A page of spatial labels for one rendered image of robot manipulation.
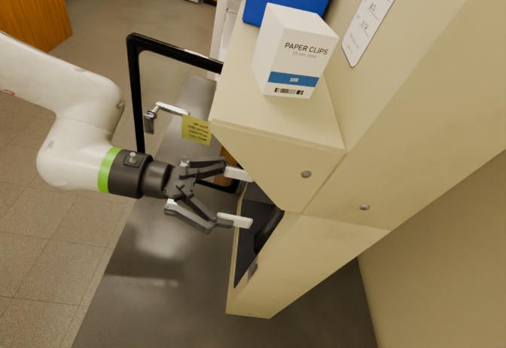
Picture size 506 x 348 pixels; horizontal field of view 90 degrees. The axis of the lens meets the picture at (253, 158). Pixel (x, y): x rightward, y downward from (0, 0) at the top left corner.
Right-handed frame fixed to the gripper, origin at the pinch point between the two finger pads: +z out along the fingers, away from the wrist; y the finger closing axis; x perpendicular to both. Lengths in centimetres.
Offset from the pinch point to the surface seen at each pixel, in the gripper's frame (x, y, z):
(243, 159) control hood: -29.0, -16.6, -5.8
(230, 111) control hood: -32.3, -14.9, -7.8
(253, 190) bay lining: 12.3, 11.7, 4.4
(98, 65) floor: 121, 210, -146
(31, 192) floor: 120, 55, -115
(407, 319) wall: 15, -15, 46
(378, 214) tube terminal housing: -25.3, -16.5, 9.8
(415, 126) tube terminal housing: -36.2, -16.5, 5.3
